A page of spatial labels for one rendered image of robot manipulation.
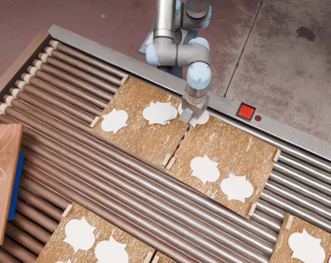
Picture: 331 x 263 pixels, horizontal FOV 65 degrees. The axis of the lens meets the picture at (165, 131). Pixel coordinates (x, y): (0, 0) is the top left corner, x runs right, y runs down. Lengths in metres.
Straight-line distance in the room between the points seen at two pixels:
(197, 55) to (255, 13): 2.21
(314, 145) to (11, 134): 1.37
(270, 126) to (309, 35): 1.84
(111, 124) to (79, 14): 2.04
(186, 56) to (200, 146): 0.47
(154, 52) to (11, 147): 0.75
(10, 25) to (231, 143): 2.74
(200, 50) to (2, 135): 0.92
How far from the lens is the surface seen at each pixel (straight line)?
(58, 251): 1.25
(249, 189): 1.19
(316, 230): 1.28
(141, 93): 1.33
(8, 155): 1.30
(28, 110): 1.49
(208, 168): 1.18
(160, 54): 0.91
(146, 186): 1.19
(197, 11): 1.36
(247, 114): 1.32
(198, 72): 0.84
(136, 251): 1.16
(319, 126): 2.56
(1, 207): 1.25
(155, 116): 1.23
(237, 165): 1.21
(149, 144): 1.22
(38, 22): 3.26
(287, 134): 1.36
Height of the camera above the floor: 2.08
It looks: 69 degrees down
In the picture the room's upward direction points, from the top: 6 degrees counter-clockwise
